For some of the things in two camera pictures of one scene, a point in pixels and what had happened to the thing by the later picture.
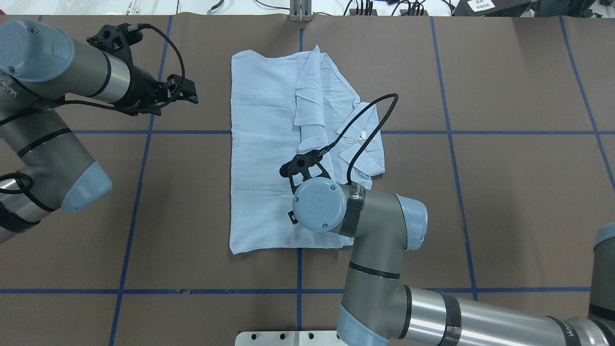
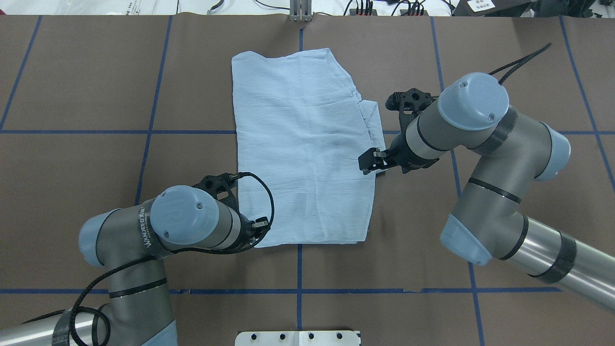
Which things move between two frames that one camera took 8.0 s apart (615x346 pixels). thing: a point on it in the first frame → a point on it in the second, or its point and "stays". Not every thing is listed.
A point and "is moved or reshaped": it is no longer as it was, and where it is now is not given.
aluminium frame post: [300, 10] stays
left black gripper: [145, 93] → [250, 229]
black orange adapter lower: [413, 12] stays
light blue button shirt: [285, 104] is moved or reshaped
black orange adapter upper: [362, 12] stays
